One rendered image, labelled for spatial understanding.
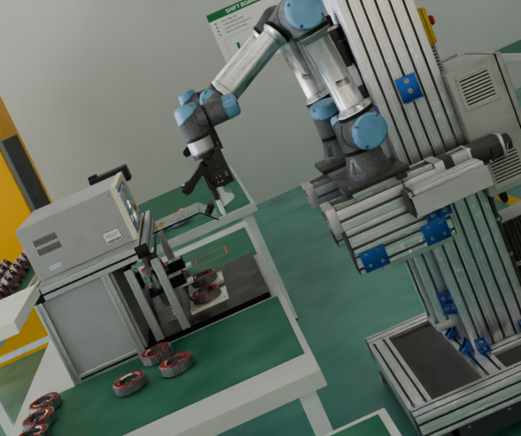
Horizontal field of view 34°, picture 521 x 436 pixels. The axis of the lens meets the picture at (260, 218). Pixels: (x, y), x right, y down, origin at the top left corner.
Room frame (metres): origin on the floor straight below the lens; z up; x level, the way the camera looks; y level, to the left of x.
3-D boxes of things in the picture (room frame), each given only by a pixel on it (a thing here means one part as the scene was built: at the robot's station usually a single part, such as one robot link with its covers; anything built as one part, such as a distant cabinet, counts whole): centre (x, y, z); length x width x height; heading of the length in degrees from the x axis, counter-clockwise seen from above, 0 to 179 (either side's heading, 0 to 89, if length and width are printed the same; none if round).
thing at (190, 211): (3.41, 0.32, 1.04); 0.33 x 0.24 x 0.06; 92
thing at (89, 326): (2.88, 0.70, 0.91); 0.28 x 0.03 x 0.32; 92
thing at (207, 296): (3.10, 0.30, 0.80); 0.11 x 0.11 x 0.04
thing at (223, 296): (3.10, 0.30, 0.78); 0.15 x 0.15 x 0.01; 2
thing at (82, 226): (3.22, 0.63, 1.22); 0.44 x 0.39 x 0.20; 2
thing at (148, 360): (2.76, 0.51, 0.77); 0.11 x 0.11 x 0.04
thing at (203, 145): (2.62, 0.08, 1.37); 0.08 x 0.08 x 0.05
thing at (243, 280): (3.22, 0.32, 0.76); 0.64 x 0.47 x 0.02; 2
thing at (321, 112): (3.32, -0.40, 1.20); 0.13 x 0.12 x 0.14; 172
